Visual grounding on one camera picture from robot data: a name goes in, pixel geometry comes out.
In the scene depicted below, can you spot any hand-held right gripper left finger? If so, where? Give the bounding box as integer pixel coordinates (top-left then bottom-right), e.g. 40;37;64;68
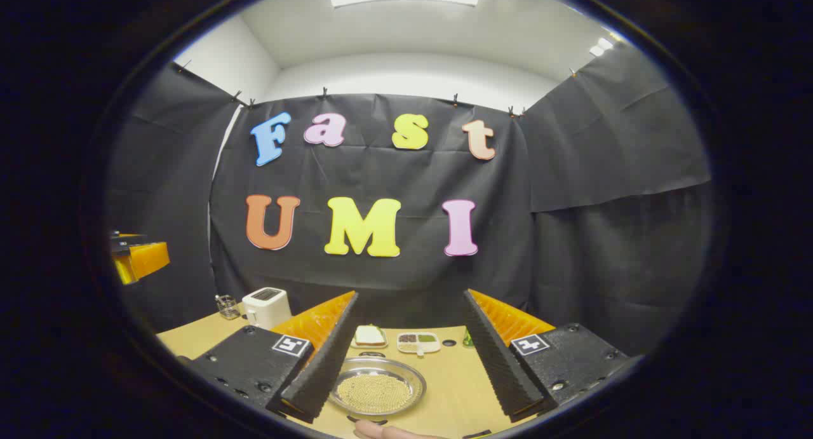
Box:
178;290;360;425

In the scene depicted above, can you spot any black backdrop cloth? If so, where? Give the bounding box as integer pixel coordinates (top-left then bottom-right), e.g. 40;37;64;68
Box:
105;42;712;357

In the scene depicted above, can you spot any white toaster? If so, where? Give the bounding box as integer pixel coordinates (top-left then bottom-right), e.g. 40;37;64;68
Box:
242;287;293;330

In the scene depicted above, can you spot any white square plate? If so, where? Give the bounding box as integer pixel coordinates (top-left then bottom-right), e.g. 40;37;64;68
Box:
351;325;389;349

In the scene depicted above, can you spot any steel pot with beans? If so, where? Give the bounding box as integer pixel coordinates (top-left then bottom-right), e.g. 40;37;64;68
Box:
328;351;427;425

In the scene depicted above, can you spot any white compartment seasoning tray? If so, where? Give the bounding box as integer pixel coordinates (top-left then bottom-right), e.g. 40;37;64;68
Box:
397;332;441;355

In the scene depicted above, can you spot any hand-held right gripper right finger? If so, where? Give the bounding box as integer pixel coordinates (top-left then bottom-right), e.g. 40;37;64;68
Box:
462;288;631;424

